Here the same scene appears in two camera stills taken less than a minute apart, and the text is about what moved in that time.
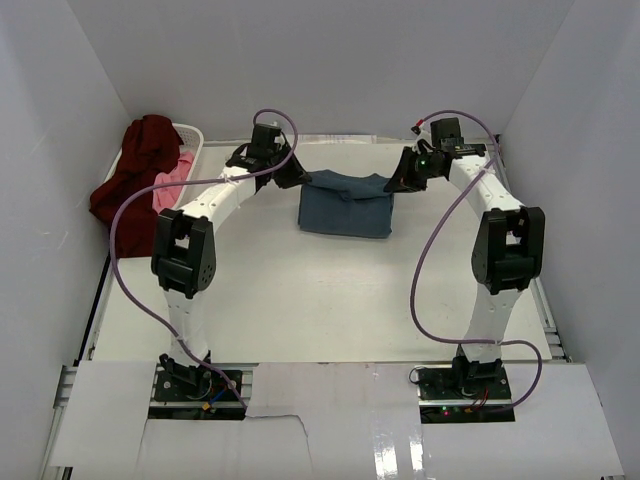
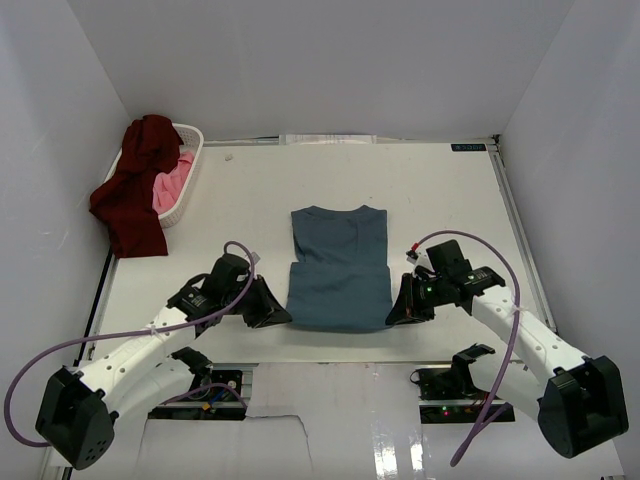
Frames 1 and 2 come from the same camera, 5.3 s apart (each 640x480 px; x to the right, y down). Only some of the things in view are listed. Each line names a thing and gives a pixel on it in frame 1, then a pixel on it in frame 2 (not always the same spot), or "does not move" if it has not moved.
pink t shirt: [168, 197] does not move
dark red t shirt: [150, 151] does not move
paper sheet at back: [306, 139] does not move
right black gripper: [403, 179] → [407, 308]
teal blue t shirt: [334, 203] → [341, 279]
